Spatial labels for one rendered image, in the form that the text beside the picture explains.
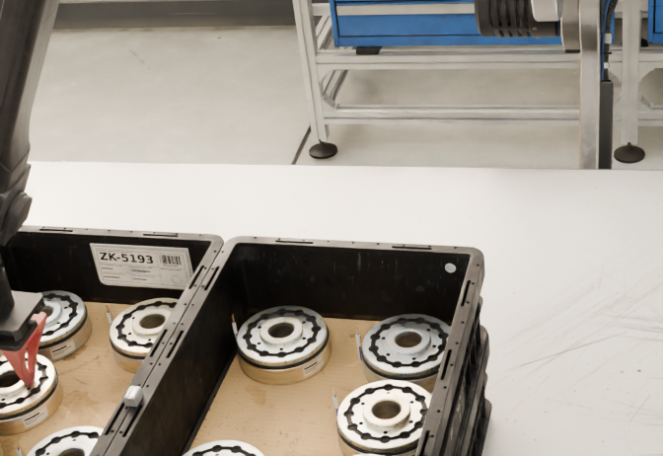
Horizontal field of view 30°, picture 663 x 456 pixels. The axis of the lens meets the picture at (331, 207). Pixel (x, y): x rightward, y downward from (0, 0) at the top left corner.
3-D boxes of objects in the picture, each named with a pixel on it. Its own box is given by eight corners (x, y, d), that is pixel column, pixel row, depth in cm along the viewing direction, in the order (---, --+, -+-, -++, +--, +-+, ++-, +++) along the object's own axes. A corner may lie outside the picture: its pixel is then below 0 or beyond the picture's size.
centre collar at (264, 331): (266, 319, 140) (265, 314, 140) (308, 321, 139) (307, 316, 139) (255, 346, 136) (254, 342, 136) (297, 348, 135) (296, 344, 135)
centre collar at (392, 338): (388, 329, 136) (387, 325, 136) (432, 328, 135) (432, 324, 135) (384, 357, 132) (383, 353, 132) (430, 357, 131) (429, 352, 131)
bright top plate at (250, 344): (252, 307, 143) (251, 303, 143) (335, 311, 141) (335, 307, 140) (226, 363, 135) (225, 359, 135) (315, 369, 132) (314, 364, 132)
